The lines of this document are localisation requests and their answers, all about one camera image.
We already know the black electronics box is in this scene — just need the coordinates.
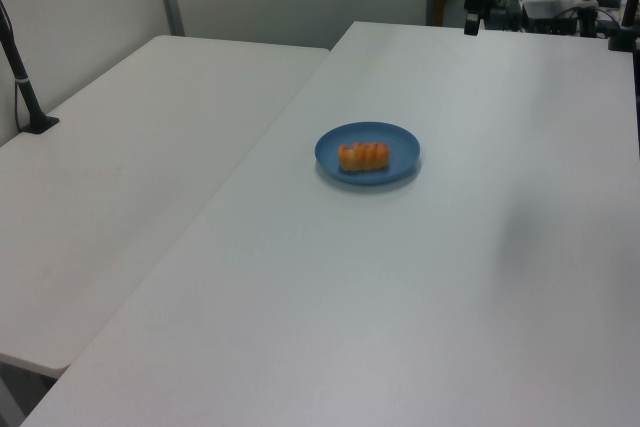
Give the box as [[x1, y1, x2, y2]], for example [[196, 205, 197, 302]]
[[521, 0, 582, 34]]

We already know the black clamp stand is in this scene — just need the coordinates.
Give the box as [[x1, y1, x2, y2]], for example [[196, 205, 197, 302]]
[[606, 0, 640, 54]]

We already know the black camera stand pole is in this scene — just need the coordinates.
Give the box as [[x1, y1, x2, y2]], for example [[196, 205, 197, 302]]
[[0, 0, 61, 136]]

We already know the blue round plate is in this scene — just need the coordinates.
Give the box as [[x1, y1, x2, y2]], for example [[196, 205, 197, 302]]
[[314, 120, 422, 187]]

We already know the orange glazed bread roll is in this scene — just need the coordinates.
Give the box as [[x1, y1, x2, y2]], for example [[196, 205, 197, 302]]
[[337, 141, 390, 173]]

